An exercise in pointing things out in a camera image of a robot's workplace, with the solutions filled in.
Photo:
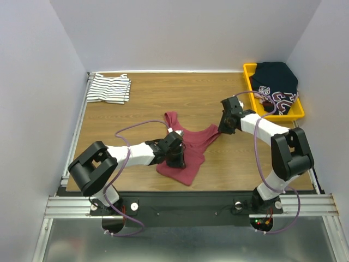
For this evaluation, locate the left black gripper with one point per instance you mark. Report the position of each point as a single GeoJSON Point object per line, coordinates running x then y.
{"type": "Point", "coordinates": [180, 163]}

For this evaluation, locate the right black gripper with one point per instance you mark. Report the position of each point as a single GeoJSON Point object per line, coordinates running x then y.
{"type": "Point", "coordinates": [224, 126]}

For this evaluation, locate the maroon red tank top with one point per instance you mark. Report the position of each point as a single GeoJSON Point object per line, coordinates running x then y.
{"type": "Point", "coordinates": [196, 144]}

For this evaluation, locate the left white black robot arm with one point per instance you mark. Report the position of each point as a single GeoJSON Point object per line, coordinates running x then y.
{"type": "Point", "coordinates": [92, 169]}

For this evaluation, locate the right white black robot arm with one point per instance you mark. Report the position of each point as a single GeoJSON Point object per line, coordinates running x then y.
{"type": "Point", "coordinates": [291, 155]}

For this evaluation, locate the navy printed tank top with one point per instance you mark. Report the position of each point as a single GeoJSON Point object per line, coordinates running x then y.
{"type": "Point", "coordinates": [275, 84]}

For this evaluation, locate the striped white folded tank top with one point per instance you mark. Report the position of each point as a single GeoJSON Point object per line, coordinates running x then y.
{"type": "Point", "coordinates": [114, 90]}

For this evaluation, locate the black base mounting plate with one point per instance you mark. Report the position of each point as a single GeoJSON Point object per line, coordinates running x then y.
{"type": "Point", "coordinates": [195, 209]}

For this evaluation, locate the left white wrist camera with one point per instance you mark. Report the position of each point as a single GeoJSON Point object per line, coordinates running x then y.
{"type": "Point", "coordinates": [179, 132]}

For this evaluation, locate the aluminium rail frame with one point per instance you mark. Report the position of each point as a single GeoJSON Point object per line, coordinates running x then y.
{"type": "Point", "coordinates": [70, 233]}

